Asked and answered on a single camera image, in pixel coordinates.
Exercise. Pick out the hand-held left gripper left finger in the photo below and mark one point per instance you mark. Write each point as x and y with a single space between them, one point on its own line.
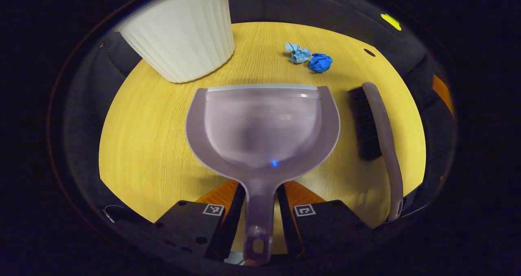
191 227

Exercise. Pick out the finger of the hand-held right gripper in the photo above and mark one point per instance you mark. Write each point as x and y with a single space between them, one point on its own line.
443 93

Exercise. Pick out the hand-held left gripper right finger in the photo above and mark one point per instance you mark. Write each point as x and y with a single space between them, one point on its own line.
325 227

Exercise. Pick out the small mauve broom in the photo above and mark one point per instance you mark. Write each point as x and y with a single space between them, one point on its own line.
384 125

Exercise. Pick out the mauve plastic dustpan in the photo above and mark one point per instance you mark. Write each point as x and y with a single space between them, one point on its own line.
262 125

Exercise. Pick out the dark blue paper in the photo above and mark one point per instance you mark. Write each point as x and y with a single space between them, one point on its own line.
320 62

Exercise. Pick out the light blue paper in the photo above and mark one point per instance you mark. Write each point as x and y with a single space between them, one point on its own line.
298 54

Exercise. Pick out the white ribbed garbage bin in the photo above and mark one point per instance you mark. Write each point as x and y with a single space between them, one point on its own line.
183 36

